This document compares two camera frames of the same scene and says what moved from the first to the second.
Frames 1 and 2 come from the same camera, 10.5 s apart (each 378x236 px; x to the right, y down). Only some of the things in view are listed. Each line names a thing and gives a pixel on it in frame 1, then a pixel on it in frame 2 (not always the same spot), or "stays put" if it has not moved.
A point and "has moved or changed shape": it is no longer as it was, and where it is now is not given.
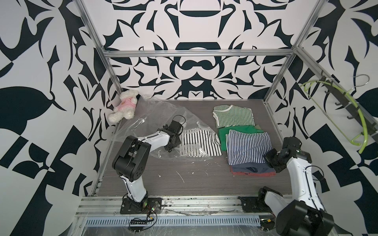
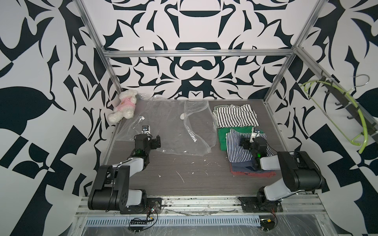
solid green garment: (252, 129) stays put
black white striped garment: (196, 142) → (230, 115)
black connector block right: (267, 224) stays put
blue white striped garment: (245, 148) stays put
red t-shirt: (256, 174) stays put
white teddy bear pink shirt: (126, 107) stays put
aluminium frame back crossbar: (198, 52) stays put
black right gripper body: (273, 159) → (247, 145)
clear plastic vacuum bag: (149, 115) has moved or changed shape
